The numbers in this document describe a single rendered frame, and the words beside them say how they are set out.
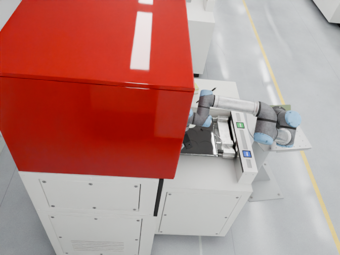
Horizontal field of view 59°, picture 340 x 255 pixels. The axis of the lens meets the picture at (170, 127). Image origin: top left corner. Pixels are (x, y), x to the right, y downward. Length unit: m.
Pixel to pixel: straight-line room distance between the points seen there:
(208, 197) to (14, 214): 1.67
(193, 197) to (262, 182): 1.26
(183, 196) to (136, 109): 1.04
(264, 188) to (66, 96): 2.41
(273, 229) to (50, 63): 2.42
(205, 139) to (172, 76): 1.10
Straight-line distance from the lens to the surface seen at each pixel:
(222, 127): 2.28
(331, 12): 6.52
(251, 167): 2.01
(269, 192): 3.16
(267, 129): 1.85
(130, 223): 1.95
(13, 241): 2.82
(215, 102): 1.80
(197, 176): 2.03
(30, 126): 1.31
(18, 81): 1.15
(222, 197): 2.10
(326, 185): 3.53
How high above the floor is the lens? 2.48
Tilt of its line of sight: 47 degrees down
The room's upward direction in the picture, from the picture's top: 10 degrees clockwise
